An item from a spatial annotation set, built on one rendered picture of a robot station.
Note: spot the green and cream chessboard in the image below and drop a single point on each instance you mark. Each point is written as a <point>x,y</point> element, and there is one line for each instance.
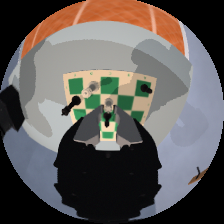
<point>121,86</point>

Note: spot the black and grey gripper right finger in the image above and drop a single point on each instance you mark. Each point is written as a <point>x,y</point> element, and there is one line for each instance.
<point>130,132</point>

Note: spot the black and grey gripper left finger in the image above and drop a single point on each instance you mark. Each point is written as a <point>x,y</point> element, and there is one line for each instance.
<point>83,132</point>

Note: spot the white chess piece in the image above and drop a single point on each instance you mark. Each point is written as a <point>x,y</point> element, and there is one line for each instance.
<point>92,87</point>
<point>108,105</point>

